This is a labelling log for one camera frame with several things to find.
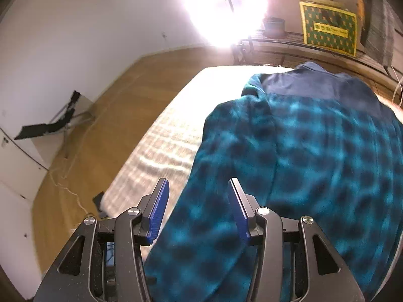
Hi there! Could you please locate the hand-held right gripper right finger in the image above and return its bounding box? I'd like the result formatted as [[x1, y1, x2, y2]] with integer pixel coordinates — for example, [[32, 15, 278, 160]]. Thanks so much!
[[227, 178, 366, 302]]

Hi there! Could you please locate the white floor cable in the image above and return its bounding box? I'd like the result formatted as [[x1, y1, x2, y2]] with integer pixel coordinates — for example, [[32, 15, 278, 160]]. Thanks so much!
[[47, 113, 95, 217]]

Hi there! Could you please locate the grey striped hanging cloth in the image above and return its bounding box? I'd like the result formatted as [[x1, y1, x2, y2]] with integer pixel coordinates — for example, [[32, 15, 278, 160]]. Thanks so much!
[[360, 0, 395, 68]]

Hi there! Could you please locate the yellow green patterned box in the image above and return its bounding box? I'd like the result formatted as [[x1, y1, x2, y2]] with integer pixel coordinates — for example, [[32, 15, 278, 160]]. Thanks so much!
[[298, 1, 358, 55]]

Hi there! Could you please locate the black folding stand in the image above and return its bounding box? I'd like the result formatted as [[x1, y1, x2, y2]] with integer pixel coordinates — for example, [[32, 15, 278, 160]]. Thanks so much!
[[14, 90, 95, 158]]

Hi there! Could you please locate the teal plaid fleece jacket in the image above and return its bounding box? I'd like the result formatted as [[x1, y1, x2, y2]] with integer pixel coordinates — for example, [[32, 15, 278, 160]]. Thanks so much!
[[143, 62, 403, 302]]

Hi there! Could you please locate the beige bed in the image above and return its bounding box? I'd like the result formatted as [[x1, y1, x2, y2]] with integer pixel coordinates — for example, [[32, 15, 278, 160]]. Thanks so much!
[[100, 65, 296, 258]]

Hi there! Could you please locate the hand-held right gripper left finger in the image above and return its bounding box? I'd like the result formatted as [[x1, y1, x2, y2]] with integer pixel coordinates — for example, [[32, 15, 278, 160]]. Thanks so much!
[[33, 178, 171, 302]]

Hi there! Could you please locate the bright studio lamp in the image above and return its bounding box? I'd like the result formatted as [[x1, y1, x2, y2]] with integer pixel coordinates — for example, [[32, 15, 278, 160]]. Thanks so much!
[[181, 0, 270, 49]]

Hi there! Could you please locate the dark round pot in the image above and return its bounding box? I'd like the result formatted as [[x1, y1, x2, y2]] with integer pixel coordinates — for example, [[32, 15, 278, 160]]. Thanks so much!
[[263, 17, 288, 37]]

